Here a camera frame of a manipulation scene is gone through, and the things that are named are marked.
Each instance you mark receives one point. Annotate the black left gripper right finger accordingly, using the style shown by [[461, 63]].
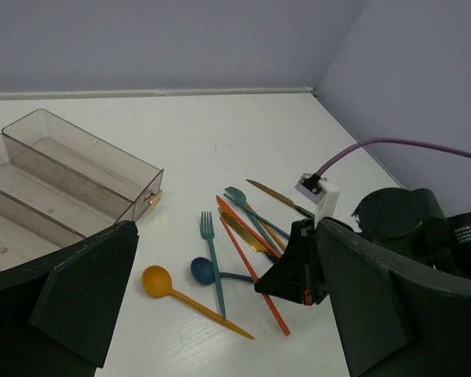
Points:
[[395, 316]]

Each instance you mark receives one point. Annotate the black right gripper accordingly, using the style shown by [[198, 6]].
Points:
[[298, 275]]

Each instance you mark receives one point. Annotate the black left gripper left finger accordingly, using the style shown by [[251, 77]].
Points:
[[58, 312]]

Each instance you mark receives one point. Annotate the teal chopstick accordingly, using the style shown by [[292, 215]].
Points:
[[257, 216]]

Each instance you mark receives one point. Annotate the dark blue plastic spoon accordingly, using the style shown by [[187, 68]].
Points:
[[203, 272]]

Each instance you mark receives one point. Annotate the teal spatula fork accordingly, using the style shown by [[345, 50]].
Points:
[[238, 195]]

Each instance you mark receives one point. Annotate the teal plastic fork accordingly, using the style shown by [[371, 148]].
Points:
[[207, 233]]

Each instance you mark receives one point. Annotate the yellow plastic spoon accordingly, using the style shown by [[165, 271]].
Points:
[[157, 282]]

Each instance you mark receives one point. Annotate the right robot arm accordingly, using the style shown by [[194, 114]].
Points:
[[408, 223]]

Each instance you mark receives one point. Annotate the clear tray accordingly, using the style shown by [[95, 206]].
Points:
[[64, 195], [27, 234]]

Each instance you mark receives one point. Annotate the orange plastic knife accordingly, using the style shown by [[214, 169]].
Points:
[[223, 205]]

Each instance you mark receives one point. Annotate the clear tray far end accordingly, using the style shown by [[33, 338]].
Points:
[[86, 167]]

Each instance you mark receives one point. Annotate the gold knife dark handle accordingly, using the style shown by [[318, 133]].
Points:
[[247, 236]]

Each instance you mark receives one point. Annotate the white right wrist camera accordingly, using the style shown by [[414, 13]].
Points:
[[321, 192]]

